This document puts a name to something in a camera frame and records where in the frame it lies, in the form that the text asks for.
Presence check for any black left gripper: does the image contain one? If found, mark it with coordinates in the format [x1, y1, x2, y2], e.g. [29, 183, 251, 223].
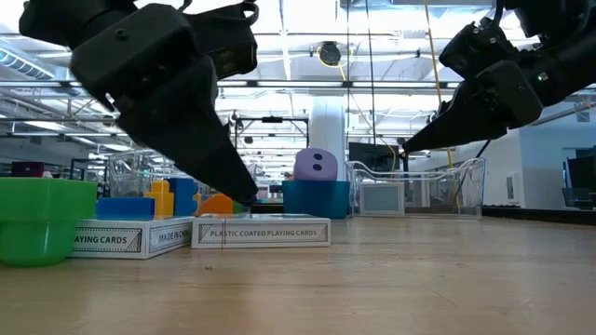
[69, 3, 259, 208]

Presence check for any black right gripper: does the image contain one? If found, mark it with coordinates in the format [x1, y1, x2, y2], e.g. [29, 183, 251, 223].
[401, 59, 545, 156]

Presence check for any large blue two-stud block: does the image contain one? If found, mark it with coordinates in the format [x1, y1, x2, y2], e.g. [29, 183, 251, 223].
[167, 177, 199, 217]

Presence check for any grey-backed playing card deck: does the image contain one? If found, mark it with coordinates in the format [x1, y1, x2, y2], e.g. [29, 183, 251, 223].
[190, 213, 332, 250]

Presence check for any purple foam die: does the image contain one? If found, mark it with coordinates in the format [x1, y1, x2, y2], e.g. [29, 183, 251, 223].
[292, 148, 340, 182]

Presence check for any large green toy brick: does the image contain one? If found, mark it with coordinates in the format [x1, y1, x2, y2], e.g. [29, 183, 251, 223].
[0, 178, 98, 269]

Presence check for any clear plastic container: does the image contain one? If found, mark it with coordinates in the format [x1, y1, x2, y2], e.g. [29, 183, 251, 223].
[108, 149, 256, 216]
[345, 157, 486, 221]

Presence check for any black background monitor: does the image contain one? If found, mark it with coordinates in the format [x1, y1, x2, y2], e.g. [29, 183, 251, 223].
[347, 141, 400, 173]

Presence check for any white emblem playing card deck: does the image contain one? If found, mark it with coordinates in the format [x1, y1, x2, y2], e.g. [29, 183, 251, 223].
[69, 215, 196, 261]

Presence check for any black background table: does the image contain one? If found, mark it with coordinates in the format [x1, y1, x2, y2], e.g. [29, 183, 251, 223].
[481, 206, 596, 227]

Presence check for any dark background monitor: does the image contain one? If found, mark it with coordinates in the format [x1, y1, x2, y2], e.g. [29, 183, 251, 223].
[562, 147, 596, 210]

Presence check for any white building pillar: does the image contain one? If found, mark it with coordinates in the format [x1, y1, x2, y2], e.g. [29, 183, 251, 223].
[308, 96, 346, 162]

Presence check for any blue plastic bin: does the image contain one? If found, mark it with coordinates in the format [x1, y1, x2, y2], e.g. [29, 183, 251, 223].
[281, 180, 351, 221]

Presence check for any dark red background box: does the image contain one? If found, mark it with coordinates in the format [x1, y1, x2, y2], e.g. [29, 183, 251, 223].
[11, 161, 46, 179]

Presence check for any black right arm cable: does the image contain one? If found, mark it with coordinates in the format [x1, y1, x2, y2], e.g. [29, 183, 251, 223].
[473, 138, 493, 160]

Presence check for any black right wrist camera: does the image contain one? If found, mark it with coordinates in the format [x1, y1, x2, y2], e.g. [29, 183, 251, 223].
[439, 20, 521, 81]

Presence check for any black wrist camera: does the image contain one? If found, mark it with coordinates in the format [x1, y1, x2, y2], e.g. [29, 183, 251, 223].
[439, 20, 521, 81]
[183, 0, 260, 81]

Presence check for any black background rig frame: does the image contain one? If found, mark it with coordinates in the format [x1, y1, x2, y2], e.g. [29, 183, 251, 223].
[232, 116, 311, 181]

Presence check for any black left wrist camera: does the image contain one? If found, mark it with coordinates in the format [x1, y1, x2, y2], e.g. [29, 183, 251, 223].
[183, 0, 260, 81]

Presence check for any thin black hanging cable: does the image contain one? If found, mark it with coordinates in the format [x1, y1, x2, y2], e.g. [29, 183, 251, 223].
[345, 0, 351, 145]

